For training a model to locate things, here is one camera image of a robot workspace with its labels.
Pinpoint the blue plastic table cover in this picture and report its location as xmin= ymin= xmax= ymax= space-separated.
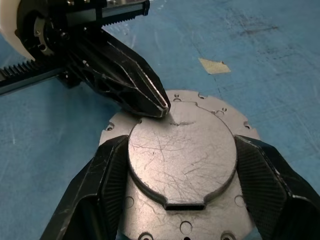
xmin=0 ymin=0 xmax=320 ymax=240

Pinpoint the beige tape piece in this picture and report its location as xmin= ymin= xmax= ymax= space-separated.
xmin=198 ymin=57 xmax=232 ymax=75

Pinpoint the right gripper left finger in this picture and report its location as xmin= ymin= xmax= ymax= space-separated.
xmin=39 ymin=134 xmax=131 ymax=240

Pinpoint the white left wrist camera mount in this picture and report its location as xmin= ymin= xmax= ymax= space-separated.
xmin=0 ymin=0 xmax=36 ymax=61

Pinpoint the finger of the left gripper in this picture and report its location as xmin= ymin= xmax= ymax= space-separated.
xmin=66 ymin=38 xmax=168 ymax=119
xmin=84 ymin=27 xmax=172 ymax=109

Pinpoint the silver hinged motor lid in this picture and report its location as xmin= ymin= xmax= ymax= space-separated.
xmin=99 ymin=89 xmax=263 ymax=240

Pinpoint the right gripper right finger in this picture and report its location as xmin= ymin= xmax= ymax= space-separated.
xmin=234 ymin=134 xmax=320 ymax=240

